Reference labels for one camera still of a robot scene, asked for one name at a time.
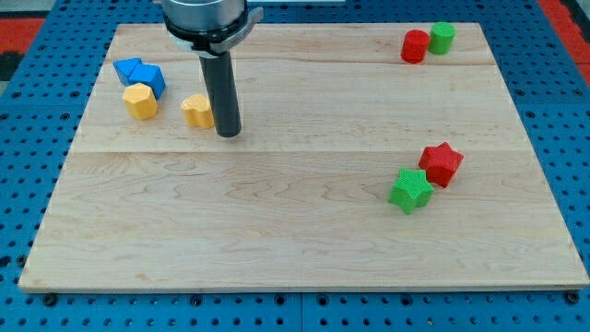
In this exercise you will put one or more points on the red cylinder block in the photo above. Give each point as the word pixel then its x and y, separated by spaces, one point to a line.
pixel 415 46

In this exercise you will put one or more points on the red star block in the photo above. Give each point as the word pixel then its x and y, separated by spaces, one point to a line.
pixel 440 163

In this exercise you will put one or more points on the green star block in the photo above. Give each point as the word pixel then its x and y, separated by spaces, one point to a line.
pixel 411 190

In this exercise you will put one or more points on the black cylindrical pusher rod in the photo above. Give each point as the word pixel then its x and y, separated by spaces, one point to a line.
pixel 220 85

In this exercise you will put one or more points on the yellow heart block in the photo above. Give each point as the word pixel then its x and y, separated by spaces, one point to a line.
pixel 197 111

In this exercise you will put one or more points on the blue cube block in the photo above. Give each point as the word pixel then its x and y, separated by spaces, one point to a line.
pixel 149 75

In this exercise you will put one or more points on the yellow hexagon block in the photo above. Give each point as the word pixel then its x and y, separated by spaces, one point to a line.
pixel 140 101

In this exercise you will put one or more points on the blue triangle block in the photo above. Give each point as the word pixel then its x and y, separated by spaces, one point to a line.
pixel 125 67

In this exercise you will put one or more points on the green cylinder block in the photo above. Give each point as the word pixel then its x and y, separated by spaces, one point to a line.
pixel 441 38

